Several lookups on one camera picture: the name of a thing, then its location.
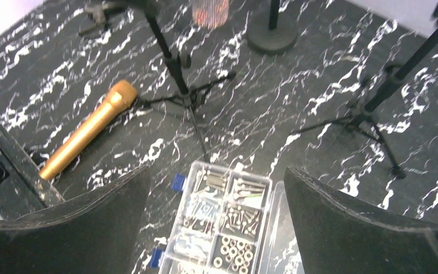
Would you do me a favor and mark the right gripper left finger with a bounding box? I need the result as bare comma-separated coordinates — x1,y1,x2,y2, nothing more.
0,167,151,273

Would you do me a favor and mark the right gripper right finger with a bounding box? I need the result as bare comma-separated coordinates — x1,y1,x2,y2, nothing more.
283,167,438,273

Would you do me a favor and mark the gold microphone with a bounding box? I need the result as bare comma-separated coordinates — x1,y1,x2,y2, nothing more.
39,80,138,180

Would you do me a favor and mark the tripod shock mount stand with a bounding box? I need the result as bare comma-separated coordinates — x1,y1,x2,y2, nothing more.
130,1,237,163

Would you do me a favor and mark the glitter rhinestone microphone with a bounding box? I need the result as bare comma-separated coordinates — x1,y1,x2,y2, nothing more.
189,0,230,30

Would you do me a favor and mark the round base shock mount stand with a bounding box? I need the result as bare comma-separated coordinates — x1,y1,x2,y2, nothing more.
78,1,127,38

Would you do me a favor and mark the round base clip stand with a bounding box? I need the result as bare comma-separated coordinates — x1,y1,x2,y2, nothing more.
246,1,298,55

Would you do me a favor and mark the tripod stand with clip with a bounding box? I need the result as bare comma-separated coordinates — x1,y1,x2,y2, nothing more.
291,0,438,180

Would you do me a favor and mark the black front mounting bar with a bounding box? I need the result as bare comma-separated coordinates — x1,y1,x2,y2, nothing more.
0,124,65,220

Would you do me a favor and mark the clear plastic screw box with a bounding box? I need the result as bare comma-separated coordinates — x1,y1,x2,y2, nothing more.
149,161,304,273

